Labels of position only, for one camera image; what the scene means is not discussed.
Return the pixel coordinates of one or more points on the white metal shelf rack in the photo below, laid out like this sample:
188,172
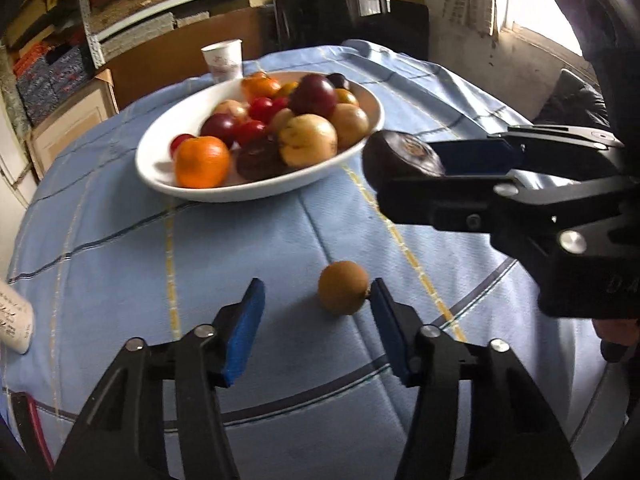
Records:
92,35

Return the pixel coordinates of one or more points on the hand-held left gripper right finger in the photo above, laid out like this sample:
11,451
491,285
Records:
390,330

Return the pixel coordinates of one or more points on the brown cardboard sheet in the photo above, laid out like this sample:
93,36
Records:
165,60

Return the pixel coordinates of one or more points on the blue patterned storage boxes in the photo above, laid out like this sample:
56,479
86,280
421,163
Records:
50,80

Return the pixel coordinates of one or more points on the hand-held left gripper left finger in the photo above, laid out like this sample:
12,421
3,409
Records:
245,330

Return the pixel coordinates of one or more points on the printed paper cup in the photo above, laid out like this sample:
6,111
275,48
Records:
222,60

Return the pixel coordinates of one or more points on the white beverage can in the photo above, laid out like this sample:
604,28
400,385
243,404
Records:
15,320

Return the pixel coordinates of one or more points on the white door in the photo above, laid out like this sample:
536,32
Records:
10,160

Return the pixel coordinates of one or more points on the black panel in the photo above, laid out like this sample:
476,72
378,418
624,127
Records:
350,20

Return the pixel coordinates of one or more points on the dark purple round fruit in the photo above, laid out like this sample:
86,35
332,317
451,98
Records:
312,95
219,127

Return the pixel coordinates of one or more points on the brown round fruit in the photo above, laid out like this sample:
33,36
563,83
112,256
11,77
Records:
342,287

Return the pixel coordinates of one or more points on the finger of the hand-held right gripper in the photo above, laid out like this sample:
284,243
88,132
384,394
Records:
475,157
440,210

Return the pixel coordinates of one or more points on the beige framed panel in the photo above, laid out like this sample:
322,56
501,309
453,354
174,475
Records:
70,125

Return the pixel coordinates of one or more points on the person's right hand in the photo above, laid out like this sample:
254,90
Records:
617,340

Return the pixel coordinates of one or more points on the person's dark clothing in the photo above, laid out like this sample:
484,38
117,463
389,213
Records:
615,35

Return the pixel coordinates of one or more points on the spotted tan round fruit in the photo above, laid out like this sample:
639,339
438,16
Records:
307,141

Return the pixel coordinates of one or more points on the bright window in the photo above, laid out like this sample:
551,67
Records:
540,0

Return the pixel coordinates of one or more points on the large mandarin orange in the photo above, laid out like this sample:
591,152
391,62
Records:
202,162

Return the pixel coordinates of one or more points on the red-edged black object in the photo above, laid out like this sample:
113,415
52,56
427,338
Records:
30,425

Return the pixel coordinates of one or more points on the white plate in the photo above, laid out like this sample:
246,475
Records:
160,160

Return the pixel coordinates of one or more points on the small orange fruit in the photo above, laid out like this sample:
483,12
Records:
287,90

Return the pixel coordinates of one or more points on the black puffy jacket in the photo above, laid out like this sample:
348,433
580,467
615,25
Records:
570,105

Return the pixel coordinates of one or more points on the red cherry tomato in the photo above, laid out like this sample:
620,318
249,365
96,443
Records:
261,108
280,105
179,142
250,132

